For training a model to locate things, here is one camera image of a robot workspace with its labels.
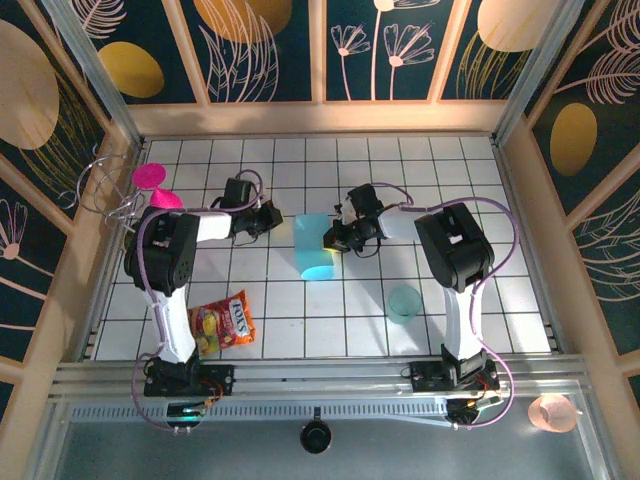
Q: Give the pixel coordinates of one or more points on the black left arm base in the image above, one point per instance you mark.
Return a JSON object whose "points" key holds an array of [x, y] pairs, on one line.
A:
{"points": [[220, 377]]}

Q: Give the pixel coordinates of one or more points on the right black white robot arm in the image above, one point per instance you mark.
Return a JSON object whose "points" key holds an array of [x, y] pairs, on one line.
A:
{"points": [[455, 240]]}

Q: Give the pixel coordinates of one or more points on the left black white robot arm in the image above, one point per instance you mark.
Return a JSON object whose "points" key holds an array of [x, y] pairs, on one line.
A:
{"points": [[160, 250]]}

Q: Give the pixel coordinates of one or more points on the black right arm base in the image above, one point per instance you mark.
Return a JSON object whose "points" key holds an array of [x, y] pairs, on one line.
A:
{"points": [[425, 377]]}

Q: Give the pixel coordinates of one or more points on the teal plastic cup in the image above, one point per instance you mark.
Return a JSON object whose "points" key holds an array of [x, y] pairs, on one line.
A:
{"points": [[404, 302]]}

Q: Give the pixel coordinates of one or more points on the orange candy bag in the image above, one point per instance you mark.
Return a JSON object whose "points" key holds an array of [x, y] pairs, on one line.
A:
{"points": [[225, 322]]}

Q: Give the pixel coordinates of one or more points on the pink wine glass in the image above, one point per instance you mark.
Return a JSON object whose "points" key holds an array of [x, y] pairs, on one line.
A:
{"points": [[150, 175]]}

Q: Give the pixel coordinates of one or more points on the black round knob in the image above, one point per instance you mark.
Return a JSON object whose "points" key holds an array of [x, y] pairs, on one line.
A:
{"points": [[316, 437]]}

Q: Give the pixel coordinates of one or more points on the black control board with LED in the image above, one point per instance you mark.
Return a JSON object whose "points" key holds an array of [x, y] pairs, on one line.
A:
{"points": [[470, 410], [186, 411]]}

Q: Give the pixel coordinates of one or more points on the peach translucent cup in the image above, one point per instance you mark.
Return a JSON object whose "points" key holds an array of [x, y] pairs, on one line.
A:
{"points": [[550, 412]]}

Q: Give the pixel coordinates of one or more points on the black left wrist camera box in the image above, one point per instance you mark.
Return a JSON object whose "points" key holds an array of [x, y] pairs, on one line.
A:
{"points": [[239, 192]]}

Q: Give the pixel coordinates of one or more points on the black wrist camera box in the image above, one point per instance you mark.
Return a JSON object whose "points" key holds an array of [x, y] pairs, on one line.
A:
{"points": [[239, 192], [365, 199]]}

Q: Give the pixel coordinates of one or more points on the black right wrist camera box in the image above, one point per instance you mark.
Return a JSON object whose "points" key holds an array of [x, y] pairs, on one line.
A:
{"points": [[365, 199]]}

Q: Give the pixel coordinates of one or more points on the aluminium mounting rail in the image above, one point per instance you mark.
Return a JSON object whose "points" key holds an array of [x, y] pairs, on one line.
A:
{"points": [[320, 375]]}

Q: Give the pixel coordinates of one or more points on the aluminium frame post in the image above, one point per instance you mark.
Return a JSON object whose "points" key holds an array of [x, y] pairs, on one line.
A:
{"points": [[535, 75], [95, 75]]}

